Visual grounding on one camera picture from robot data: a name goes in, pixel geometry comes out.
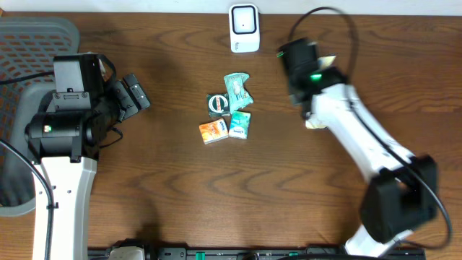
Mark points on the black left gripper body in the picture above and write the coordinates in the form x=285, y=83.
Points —
x=119, y=105

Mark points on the round green label package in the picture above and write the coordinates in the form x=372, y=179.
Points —
x=218, y=105

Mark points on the orange small snack box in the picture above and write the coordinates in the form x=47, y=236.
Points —
x=214, y=131

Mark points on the teal snack packet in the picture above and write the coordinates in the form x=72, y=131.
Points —
x=237, y=94

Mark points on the green white small box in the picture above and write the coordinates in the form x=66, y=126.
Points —
x=239, y=125

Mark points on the white blue snack bag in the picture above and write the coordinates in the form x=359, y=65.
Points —
x=326, y=61

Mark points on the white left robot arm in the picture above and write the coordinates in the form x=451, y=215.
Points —
x=64, y=140

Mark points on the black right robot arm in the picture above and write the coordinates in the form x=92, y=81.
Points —
x=402, y=188

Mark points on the white barcode scanner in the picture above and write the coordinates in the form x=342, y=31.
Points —
x=244, y=28

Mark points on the grey plastic mesh basket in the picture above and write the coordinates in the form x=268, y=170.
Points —
x=28, y=45

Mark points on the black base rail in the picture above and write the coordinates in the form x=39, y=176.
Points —
x=183, y=252

